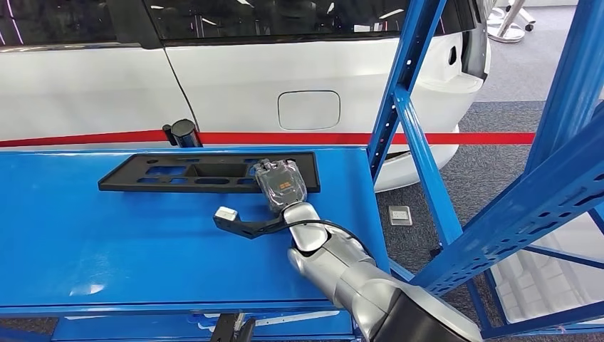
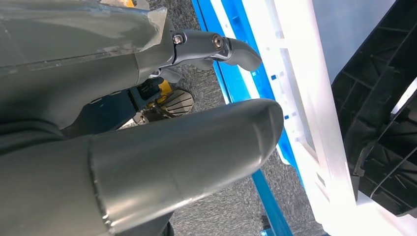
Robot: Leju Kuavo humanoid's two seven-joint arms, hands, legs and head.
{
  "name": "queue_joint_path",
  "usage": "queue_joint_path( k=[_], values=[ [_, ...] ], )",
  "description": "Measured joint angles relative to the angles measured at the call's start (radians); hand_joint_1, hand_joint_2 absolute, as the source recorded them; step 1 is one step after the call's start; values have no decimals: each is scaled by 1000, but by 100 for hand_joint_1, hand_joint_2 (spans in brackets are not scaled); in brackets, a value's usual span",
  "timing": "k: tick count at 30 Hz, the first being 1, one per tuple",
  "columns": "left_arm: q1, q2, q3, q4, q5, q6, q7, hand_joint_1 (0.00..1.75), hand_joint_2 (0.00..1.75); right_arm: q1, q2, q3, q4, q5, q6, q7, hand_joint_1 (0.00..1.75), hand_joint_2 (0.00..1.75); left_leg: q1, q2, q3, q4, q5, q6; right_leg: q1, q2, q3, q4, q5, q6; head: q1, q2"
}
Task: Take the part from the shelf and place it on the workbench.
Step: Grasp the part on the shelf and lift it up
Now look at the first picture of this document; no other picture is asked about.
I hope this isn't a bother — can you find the white car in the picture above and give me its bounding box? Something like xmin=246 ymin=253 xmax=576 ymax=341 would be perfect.
xmin=0 ymin=0 xmax=493 ymax=194

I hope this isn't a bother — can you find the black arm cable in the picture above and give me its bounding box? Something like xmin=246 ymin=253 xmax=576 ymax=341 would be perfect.
xmin=276 ymin=219 xmax=376 ymax=265

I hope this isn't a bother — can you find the grey floor socket box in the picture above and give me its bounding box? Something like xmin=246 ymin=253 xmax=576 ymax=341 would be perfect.
xmin=388 ymin=205 xmax=413 ymax=227

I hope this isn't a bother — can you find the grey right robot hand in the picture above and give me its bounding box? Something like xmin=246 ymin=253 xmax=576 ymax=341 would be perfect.
xmin=250 ymin=159 xmax=309 ymax=214

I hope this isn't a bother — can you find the black robot left leg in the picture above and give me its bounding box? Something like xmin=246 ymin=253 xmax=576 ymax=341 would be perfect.
xmin=209 ymin=313 xmax=256 ymax=342

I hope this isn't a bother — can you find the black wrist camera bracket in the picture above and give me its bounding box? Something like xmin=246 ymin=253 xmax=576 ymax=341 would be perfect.
xmin=213 ymin=216 xmax=285 ymax=240

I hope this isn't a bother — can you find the large white plastic bin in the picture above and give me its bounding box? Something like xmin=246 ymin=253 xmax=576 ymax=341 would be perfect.
xmin=490 ymin=213 xmax=604 ymax=326

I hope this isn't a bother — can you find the red barrier belt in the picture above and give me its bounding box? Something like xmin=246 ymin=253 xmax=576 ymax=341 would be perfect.
xmin=0 ymin=130 xmax=536 ymax=149

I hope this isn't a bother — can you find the white stand base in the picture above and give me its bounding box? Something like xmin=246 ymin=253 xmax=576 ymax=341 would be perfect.
xmin=486 ymin=0 xmax=537 ymax=44

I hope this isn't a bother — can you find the black barrier post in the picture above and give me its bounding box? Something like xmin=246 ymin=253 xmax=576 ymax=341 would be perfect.
xmin=162 ymin=118 xmax=203 ymax=149

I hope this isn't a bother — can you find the long black plastic part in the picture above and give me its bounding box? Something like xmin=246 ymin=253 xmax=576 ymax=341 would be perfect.
xmin=98 ymin=152 xmax=321 ymax=195

